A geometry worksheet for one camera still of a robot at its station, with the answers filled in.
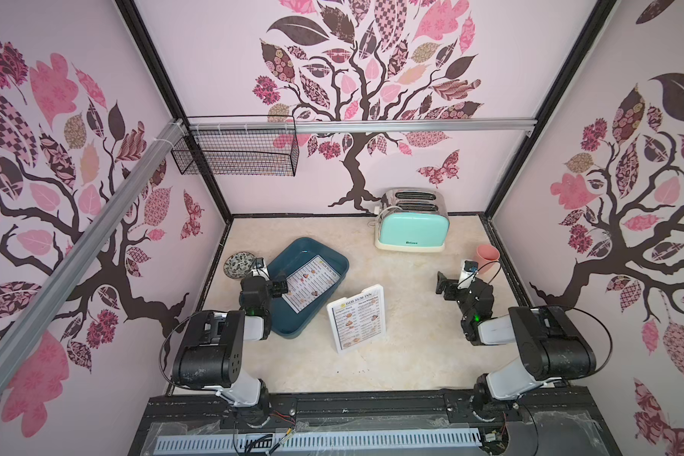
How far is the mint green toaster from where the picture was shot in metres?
1.00

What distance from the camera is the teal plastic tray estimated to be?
40.2 inches

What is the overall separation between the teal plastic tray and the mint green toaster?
0.18 metres

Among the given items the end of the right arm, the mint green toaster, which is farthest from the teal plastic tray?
the end of the right arm

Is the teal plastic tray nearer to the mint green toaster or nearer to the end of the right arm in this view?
the mint green toaster
